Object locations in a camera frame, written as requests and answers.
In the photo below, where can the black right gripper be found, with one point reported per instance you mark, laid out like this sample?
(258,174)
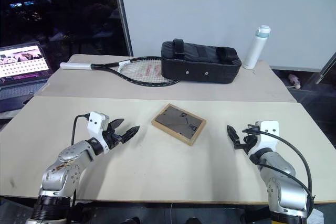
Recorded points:
(250,142)

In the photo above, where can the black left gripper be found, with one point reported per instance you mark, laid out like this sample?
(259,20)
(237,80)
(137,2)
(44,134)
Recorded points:
(113,138)

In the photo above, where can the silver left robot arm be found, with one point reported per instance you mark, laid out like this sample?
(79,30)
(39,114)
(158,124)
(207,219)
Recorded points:
(68,155)

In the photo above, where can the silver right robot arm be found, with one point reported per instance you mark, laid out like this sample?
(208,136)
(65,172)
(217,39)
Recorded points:
(283,190)

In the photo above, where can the open laptop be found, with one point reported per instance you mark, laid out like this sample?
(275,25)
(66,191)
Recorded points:
(21,61)

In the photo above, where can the small pink object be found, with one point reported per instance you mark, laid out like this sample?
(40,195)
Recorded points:
(294,80)

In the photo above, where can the black padded bag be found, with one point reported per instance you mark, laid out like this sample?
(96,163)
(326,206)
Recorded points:
(199,69)

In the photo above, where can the black white tennis racket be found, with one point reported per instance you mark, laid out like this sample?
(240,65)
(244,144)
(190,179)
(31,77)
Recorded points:
(76,65)

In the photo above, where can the white water bottle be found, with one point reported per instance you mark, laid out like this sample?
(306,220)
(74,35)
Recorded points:
(253,51)

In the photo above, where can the dark rounded shape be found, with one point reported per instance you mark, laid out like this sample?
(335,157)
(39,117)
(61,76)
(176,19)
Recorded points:
(131,221)
(193,221)

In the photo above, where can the silver metal pole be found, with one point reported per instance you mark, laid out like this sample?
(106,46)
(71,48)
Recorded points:
(123,11)

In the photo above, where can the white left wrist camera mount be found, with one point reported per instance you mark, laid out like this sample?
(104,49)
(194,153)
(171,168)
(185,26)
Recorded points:
(95,127)

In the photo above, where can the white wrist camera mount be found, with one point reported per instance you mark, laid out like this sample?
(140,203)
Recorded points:
(95,127)
(269,140)

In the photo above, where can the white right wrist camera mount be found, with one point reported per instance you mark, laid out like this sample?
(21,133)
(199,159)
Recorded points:
(269,140)

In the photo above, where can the wooden picture frame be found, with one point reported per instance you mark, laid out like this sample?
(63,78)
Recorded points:
(176,124)

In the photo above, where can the silver metal rail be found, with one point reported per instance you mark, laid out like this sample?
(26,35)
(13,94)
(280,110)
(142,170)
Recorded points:
(326,68)

